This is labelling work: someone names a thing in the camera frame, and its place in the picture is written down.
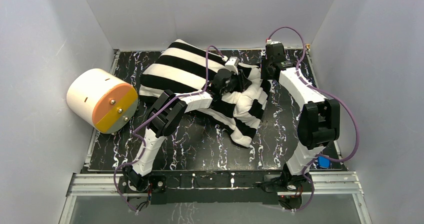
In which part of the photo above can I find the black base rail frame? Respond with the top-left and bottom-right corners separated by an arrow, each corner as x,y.
116,167 -> 311,209

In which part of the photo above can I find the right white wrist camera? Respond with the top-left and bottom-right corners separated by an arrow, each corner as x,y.
265,38 -> 280,48

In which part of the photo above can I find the white orange cylinder roll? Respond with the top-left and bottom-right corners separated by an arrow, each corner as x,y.
66,68 -> 139,134

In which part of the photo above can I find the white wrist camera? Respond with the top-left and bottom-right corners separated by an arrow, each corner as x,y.
224,57 -> 240,74
265,38 -> 280,48

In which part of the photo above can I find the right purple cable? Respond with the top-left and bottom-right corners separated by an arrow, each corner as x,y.
265,27 -> 360,213

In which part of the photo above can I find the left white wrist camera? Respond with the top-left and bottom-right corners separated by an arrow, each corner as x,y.
224,57 -> 240,74

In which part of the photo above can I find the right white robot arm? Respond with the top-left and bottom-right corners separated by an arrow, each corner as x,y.
261,39 -> 340,191

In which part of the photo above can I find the small blue object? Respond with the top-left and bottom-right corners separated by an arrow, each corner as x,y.
317,156 -> 331,169

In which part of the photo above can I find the black white striped pillowcase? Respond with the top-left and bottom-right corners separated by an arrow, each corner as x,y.
137,39 -> 269,148

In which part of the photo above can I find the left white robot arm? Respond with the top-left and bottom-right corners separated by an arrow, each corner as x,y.
122,68 -> 251,192

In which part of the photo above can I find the purple cable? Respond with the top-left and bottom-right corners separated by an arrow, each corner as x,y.
265,27 -> 360,213
111,46 -> 230,197

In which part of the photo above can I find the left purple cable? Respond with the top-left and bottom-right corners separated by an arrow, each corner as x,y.
111,46 -> 230,197

